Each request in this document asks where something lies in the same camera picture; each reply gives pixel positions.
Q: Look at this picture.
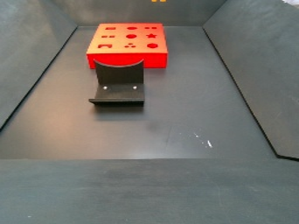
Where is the yellow object at top edge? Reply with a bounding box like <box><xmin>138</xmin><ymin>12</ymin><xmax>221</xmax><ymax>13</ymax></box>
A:
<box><xmin>150</xmin><ymin>0</ymin><xmax>166</xmax><ymax>3</ymax></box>

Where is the black curved holder bracket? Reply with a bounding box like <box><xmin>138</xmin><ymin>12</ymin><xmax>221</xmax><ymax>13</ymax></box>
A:
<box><xmin>88</xmin><ymin>60</ymin><xmax>145</xmax><ymax>105</ymax></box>

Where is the red shape-sorter block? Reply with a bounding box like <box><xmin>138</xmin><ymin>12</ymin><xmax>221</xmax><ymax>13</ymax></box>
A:
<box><xmin>86</xmin><ymin>23</ymin><xmax>168</xmax><ymax>69</ymax></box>

